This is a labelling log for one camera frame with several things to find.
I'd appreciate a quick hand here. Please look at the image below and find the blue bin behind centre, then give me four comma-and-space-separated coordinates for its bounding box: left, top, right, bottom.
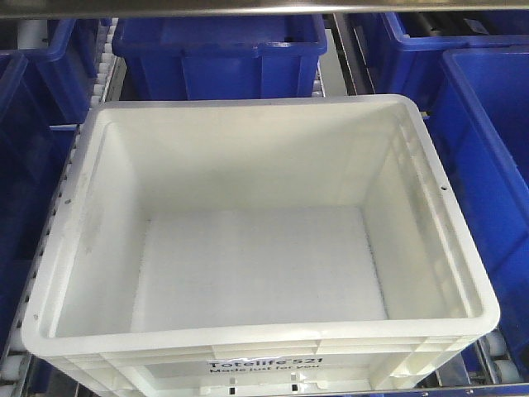
112, 14, 327, 101

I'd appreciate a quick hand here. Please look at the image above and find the blue bin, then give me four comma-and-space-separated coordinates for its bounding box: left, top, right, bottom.
427, 45, 528, 375
1, 53, 57, 346
112, 14, 327, 101
1, 19, 106, 125
379, 10, 529, 111

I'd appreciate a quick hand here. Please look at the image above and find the white plastic tote bin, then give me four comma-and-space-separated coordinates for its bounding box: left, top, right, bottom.
21, 95, 500, 396

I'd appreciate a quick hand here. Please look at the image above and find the blue bin left near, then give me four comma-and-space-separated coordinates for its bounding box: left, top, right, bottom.
1, 53, 57, 346

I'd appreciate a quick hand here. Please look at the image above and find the front steel shelf bar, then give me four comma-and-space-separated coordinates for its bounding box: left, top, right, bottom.
1, 0, 528, 19

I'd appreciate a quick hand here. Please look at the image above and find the blue bin right near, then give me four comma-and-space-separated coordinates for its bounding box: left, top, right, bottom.
427, 45, 528, 375

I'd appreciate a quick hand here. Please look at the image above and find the near right roller track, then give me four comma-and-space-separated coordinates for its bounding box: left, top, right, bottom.
476, 330, 523, 385

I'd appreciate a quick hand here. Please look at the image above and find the blue bin left far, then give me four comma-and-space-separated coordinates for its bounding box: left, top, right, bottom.
1, 19, 106, 125

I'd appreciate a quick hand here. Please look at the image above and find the blue bin right far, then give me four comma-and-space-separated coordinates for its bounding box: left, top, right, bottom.
379, 10, 529, 111

